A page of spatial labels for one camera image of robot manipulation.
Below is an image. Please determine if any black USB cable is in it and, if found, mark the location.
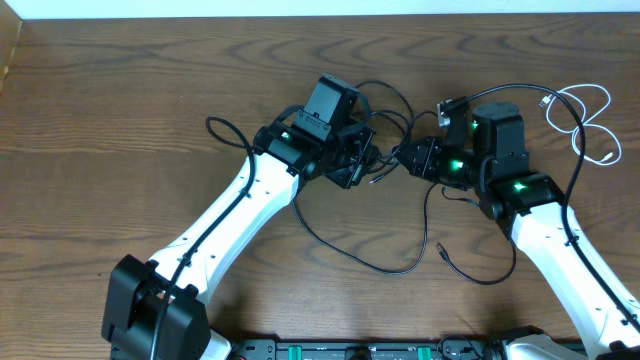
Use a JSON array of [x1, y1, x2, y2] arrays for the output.
[[291, 80, 518, 287]]

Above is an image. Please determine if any white USB cable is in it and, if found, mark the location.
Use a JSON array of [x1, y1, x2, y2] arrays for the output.
[[538, 83, 624, 167]]

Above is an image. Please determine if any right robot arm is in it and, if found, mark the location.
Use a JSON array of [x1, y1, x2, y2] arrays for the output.
[[397, 101, 639, 359]]

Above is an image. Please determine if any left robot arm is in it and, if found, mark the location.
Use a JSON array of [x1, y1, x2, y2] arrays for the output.
[[101, 74, 379, 359]]

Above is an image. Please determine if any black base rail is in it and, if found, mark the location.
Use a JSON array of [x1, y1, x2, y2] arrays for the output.
[[228, 337, 492, 360]]

